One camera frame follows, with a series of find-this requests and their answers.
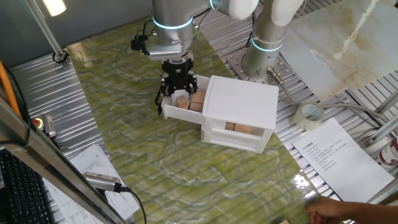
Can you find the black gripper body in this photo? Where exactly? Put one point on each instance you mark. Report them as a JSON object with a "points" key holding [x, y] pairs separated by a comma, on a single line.
{"points": [[177, 73]]}

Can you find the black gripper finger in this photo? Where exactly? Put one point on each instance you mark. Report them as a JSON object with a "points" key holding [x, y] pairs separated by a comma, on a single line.
{"points": [[192, 84], [164, 88]]}

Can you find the person forearm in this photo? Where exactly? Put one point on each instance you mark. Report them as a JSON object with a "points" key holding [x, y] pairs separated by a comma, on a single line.
{"points": [[370, 214]]}

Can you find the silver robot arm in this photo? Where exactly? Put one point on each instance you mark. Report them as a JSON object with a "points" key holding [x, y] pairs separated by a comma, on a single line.
{"points": [[267, 31]]}

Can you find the white plastic drawer cabinet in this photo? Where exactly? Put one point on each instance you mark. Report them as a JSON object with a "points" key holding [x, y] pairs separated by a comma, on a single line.
{"points": [[241, 99]]}

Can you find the white plain drawer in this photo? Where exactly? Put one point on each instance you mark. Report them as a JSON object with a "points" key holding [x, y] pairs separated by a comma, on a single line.
{"points": [[236, 138]]}

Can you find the person hand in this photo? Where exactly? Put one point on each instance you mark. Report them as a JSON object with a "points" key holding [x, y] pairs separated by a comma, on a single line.
{"points": [[325, 211]]}

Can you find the green marble pattern mat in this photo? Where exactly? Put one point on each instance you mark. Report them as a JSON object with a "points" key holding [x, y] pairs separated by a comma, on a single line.
{"points": [[155, 140]]}

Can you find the paper sheet with printed tables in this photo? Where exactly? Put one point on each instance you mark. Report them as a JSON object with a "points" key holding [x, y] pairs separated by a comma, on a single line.
{"points": [[93, 161]]}

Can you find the clear tape roll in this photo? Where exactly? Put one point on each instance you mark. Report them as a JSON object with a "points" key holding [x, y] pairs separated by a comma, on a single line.
{"points": [[298, 122]]}

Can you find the red emergency stop button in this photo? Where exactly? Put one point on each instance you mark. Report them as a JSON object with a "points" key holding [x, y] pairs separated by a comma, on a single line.
{"points": [[37, 123]]}

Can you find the silver pole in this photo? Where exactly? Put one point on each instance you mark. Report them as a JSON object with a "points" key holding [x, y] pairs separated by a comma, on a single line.
{"points": [[43, 28]]}

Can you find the glowing lamp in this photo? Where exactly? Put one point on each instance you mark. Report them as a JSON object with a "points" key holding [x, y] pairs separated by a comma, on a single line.
{"points": [[53, 7]]}

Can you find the beige marble pattern sheet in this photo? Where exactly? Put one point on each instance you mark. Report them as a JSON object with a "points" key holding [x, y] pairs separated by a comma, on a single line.
{"points": [[342, 46]]}

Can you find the orange tube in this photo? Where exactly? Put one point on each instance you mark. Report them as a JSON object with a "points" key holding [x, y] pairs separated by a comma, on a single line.
{"points": [[8, 87]]}

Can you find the paper sheet with text lines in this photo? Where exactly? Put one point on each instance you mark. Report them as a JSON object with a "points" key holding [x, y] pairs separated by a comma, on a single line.
{"points": [[342, 155]]}

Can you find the black keyboard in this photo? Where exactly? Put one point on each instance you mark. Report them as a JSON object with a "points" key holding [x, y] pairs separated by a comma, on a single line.
{"points": [[18, 193]]}

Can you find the aluminium profile bar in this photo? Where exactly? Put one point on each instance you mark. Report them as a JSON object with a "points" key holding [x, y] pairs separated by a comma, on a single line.
{"points": [[382, 132], [388, 102]]}

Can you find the red and white can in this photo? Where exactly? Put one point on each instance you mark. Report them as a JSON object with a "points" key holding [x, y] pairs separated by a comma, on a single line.
{"points": [[390, 154]]}

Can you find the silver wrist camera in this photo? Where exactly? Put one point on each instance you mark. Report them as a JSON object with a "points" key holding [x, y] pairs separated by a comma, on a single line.
{"points": [[161, 53]]}

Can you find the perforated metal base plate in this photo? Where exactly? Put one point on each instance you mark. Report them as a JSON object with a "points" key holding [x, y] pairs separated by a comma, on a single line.
{"points": [[233, 60]]}

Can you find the silver camera on stand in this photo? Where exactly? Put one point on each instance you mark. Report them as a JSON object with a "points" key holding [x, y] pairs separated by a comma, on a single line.
{"points": [[99, 181]]}

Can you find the aluminium frame bar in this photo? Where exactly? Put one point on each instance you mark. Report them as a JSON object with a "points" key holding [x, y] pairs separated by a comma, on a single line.
{"points": [[46, 161]]}

